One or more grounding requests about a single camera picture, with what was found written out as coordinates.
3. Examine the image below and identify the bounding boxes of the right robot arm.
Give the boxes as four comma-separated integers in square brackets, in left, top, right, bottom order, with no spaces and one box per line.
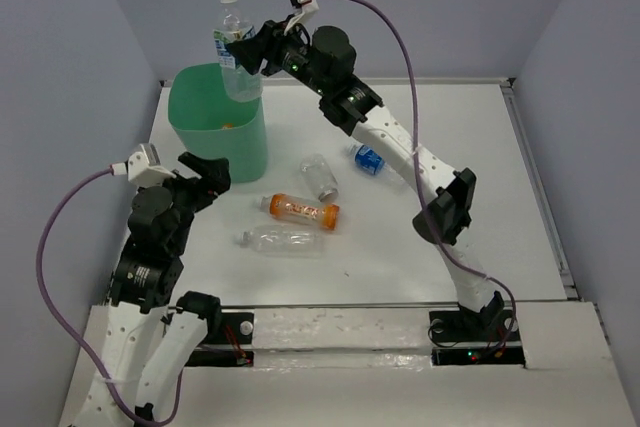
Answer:
[227,21,504,339]

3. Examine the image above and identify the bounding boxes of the clear white-cap plastic bottle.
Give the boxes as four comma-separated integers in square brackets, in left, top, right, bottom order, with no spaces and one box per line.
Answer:
[236,224,324,257]

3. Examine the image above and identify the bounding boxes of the clear capless plastic bottle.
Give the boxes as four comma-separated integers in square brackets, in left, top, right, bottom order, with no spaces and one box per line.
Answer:
[300,154,339,203]

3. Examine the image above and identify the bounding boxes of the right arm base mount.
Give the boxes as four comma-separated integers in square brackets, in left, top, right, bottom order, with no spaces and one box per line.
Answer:
[427,309,526,367]

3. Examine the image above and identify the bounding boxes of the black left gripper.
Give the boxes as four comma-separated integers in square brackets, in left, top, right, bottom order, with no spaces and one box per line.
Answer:
[153,149,232,250]

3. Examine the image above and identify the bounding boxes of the green-blue label water bottle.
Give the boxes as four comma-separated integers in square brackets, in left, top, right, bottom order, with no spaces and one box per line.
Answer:
[212,0,265,103]

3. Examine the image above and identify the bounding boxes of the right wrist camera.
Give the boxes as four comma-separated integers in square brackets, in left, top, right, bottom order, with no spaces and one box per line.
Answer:
[289,0,319,24]

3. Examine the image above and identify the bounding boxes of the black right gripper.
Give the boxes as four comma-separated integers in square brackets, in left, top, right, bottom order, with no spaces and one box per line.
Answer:
[225,13,330,98]

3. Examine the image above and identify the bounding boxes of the blue label plastic bottle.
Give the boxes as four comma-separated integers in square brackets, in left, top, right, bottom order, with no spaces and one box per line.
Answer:
[345,143,405,188]

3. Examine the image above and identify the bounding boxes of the green plastic bin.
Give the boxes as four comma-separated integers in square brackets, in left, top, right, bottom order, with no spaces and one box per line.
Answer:
[168,63,268,183]

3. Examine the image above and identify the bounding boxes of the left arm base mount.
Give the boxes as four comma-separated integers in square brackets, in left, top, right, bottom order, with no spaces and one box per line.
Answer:
[186,311,255,368]

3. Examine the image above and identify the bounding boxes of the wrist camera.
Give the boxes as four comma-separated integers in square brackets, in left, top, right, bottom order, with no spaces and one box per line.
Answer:
[289,0,319,24]
[110,143,176,188]

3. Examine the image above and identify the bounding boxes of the orange label clear bottle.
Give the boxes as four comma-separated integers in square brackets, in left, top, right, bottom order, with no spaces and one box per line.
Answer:
[257,193,340,231]

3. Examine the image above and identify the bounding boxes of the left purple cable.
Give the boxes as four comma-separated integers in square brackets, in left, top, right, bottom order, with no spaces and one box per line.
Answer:
[38,169,182,423]

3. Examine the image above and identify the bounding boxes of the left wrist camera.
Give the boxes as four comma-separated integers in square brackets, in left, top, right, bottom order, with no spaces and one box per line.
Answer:
[110,143,176,188]

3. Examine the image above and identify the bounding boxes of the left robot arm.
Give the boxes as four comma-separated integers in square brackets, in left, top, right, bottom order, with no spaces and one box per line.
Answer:
[73,145,231,426]

